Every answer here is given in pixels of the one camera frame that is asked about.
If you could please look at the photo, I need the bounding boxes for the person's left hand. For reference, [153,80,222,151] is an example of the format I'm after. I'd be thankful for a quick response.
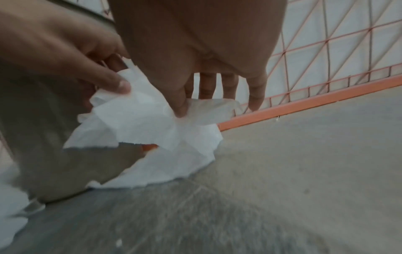
[0,10,132,95]

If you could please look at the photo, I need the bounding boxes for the person's right hand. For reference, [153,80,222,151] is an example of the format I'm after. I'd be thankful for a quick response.
[107,0,288,118]

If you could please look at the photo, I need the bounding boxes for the white tissue paper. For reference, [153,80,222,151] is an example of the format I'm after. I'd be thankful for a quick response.
[63,58,243,190]

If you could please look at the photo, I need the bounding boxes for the grey metal bin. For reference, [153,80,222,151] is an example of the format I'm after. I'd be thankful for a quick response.
[0,67,148,203]

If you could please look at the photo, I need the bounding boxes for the orange metal beam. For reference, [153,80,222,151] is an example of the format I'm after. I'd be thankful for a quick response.
[142,75,402,152]

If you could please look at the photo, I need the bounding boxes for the torn white tissue sheet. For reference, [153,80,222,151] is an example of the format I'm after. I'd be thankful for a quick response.
[0,162,46,247]

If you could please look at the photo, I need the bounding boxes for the orange wire mesh panel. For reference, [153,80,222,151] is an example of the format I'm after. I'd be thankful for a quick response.
[267,0,402,118]

